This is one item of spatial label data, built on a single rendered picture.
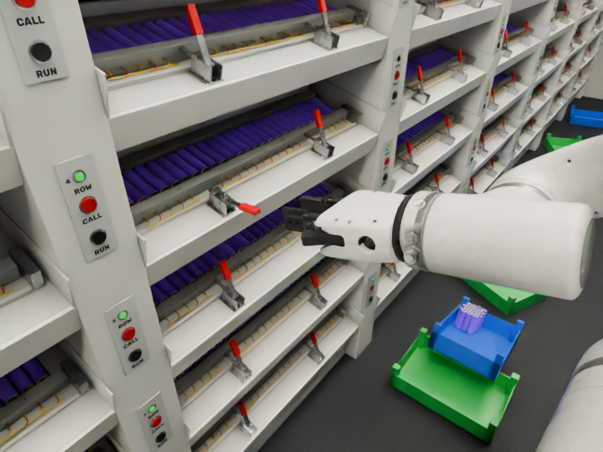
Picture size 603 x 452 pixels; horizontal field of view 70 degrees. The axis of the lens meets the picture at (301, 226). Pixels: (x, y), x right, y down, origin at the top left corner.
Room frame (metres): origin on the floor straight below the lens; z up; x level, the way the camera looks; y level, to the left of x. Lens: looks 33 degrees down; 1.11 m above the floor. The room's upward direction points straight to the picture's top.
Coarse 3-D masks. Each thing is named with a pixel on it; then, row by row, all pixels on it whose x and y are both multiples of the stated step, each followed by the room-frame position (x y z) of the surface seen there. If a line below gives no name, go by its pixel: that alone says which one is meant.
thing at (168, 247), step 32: (320, 96) 1.02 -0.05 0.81; (352, 96) 0.96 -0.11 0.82; (192, 128) 0.74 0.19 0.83; (352, 128) 0.92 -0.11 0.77; (320, 160) 0.77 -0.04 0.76; (352, 160) 0.85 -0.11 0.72; (256, 192) 0.64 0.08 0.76; (288, 192) 0.68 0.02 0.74; (192, 224) 0.54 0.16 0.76; (224, 224) 0.56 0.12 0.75; (160, 256) 0.47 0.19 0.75; (192, 256) 0.51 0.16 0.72
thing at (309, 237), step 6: (306, 234) 0.41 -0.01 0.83; (312, 234) 0.41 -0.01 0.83; (318, 234) 0.41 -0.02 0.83; (324, 234) 0.40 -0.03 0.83; (330, 234) 0.40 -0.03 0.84; (306, 240) 0.40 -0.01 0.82; (312, 240) 0.40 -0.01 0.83; (318, 240) 0.40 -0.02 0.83; (324, 240) 0.40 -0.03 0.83; (330, 240) 0.40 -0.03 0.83; (336, 240) 0.40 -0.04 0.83; (342, 240) 0.40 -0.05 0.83; (306, 246) 0.40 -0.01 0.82
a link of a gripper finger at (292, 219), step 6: (282, 210) 0.48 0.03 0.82; (288, 210) 0.48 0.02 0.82; (294, 210) 0.47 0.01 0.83; (300, 210) 0.46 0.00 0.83; (306, 210) 0.46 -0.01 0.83; (288, 216) 0.47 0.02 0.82; (294, 216) 0.47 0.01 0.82; (300, 216) 0.46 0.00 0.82; (288, 222) 0.47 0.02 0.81; (294, 222) 0.46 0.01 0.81; (300, 222) 0.46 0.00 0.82; (306, 222) 0.44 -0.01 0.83; (312, 222) 0.44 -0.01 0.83; (288, 228) 0.48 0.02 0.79; (294, 228) 0.46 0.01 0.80; (300, 228) 0.46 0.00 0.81; (306, 228) 0.43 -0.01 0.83; (312, 228) 0.43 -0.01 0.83
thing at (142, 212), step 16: (336, 112) 0.92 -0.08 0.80; (304, 128) 0.83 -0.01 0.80; (336, 128) 0.89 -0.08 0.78; (272, 144) 0.75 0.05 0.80; (288, 144) 0.78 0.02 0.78; (240, 160) 0.68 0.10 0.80; (256, 160) 0.71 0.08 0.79; (272, 160) 0.72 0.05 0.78; (208, 176) 0.62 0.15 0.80; (224, 176) 0.65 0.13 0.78; (240, 176) 0.66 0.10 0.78; (176, 192) 0.57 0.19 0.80; (192, 192) 0.59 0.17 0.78; (144, 208) 0.53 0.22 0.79; (160, 208) 0.55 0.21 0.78
